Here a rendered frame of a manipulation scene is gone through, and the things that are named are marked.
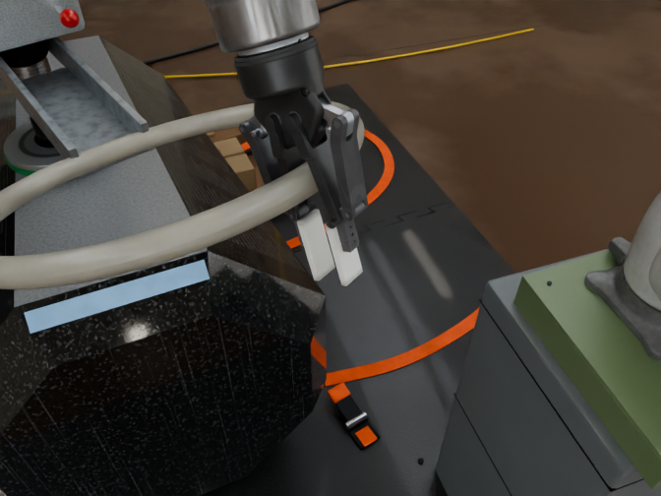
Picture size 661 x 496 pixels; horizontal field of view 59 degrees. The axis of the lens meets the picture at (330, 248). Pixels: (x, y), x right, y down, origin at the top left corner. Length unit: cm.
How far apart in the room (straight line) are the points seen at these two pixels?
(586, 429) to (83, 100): 99
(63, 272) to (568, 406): 79
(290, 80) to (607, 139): 279
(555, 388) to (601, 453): 12
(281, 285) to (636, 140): 237
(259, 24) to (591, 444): 79
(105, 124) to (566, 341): 83
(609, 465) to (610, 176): 209
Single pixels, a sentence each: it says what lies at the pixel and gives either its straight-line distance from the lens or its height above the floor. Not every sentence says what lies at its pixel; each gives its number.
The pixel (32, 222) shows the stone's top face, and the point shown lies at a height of 84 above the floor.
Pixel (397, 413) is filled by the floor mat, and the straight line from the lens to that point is 185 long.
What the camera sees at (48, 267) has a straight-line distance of 54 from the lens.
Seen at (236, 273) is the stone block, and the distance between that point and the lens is 117.
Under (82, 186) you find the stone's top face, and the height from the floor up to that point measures 84.
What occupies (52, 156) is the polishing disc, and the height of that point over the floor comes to 90.
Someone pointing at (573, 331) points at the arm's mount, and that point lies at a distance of 101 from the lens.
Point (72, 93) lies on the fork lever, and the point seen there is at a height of 109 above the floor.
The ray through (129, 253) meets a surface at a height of 128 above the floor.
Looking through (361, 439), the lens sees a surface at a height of 3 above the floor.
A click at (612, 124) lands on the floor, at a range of 335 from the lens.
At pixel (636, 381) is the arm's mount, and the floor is 87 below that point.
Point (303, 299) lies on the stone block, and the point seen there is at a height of 64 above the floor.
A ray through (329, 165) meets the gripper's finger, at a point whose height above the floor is 129.
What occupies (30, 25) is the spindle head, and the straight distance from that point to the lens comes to 123.
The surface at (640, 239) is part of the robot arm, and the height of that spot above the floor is 102.
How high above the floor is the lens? 161
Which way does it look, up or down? 44 degrees down
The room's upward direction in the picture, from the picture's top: straight up
